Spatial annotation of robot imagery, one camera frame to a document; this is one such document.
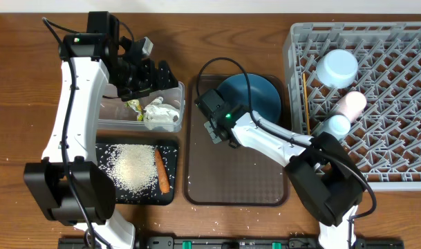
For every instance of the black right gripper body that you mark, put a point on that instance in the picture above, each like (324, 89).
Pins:
(213, 125)

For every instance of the grey dishwasher rack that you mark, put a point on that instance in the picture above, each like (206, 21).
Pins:
(385, 140)

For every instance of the wooden chopstick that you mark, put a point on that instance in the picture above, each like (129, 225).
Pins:
(307, 112)

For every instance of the orange carrot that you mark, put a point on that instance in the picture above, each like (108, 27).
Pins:
(163, 179)

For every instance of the brown plastic tray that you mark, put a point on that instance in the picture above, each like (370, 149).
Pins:
(216, 174)

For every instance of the dark blue plate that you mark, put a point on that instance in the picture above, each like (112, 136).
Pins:
(265, 97)

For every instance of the white napkin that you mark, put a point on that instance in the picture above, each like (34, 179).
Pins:
(158, 115)

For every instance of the clear plastic bin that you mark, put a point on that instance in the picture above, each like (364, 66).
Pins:
(116, 115)

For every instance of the white rice pile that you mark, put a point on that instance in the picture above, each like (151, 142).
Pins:
(131, 167)

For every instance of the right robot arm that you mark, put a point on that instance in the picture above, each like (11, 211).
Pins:
(246, 112)

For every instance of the light blue cup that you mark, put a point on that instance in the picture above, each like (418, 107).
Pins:
(337, 126)

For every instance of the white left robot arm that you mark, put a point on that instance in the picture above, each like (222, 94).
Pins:
(67, 183)

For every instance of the pink cup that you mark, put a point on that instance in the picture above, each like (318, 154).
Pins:
(351, 105)

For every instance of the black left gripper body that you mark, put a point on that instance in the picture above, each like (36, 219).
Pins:
(133, 76)

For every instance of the green food wrapper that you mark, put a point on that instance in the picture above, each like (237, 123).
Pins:
(135, 105)

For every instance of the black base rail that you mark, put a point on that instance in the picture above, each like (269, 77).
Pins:
(292, 243)

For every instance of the black plastic tray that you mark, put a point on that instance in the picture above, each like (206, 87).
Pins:
(169, 152)

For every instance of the light blue bowl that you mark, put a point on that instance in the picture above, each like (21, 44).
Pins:
(337, 69)

